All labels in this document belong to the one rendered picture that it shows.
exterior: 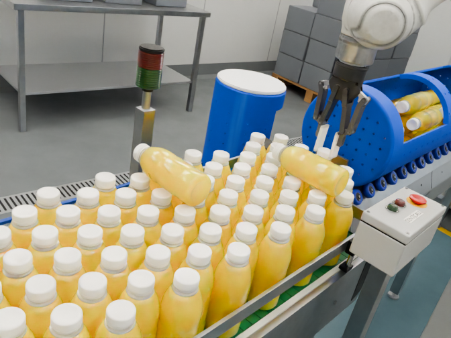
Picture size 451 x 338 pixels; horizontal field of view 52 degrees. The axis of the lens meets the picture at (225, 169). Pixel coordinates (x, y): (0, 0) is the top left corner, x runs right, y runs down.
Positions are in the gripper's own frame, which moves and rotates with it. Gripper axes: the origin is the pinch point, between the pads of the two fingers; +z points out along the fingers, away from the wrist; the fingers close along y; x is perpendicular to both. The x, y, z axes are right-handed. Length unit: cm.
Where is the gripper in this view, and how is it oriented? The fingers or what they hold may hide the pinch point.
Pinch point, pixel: (328, 141)
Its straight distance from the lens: 118.9
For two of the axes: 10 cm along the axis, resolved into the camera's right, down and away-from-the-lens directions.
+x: -6.8, 2.2, -7.0
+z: -1.7, 8.7, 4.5
